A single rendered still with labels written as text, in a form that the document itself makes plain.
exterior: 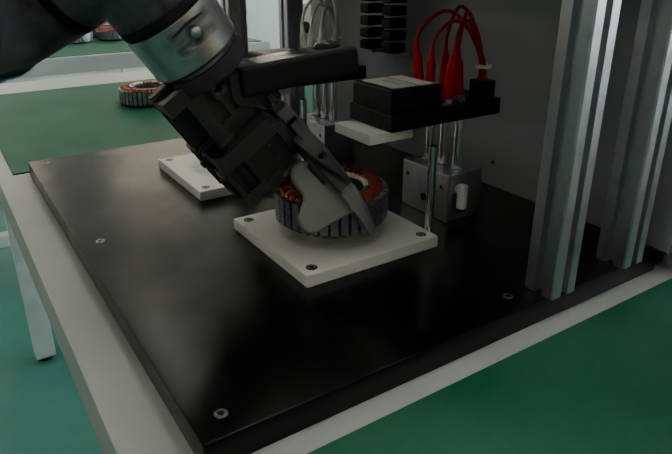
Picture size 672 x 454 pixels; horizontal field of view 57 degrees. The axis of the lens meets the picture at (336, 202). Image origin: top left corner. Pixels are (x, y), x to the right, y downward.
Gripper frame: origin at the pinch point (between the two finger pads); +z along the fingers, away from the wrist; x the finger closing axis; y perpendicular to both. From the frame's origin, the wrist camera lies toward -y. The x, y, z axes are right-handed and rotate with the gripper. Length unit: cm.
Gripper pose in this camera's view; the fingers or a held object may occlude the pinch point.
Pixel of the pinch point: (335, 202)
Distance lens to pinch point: 61.3
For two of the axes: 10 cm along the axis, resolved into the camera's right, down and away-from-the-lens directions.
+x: 5.5, 3.1, -7.8
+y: -6.9, 6.9, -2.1
